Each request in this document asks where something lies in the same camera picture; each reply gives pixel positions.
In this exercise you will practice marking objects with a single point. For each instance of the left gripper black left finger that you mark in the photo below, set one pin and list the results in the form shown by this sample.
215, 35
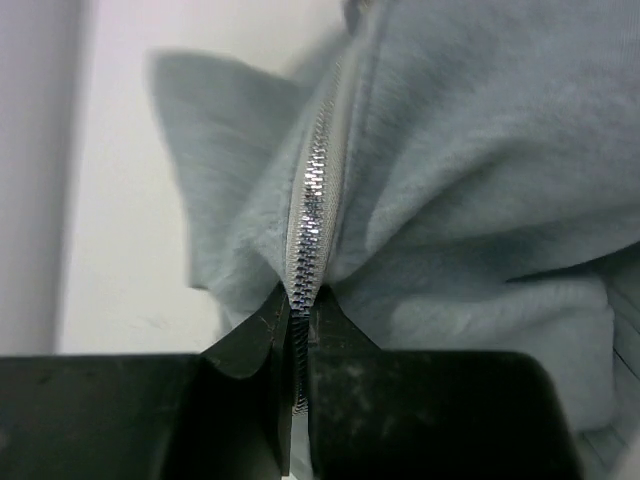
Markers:
224, 413

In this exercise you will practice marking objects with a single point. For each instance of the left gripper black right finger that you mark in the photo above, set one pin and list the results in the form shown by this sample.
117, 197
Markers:
381, 414

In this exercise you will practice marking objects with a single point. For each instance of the grey zip jacket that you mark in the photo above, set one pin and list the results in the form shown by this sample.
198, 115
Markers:
462, 174

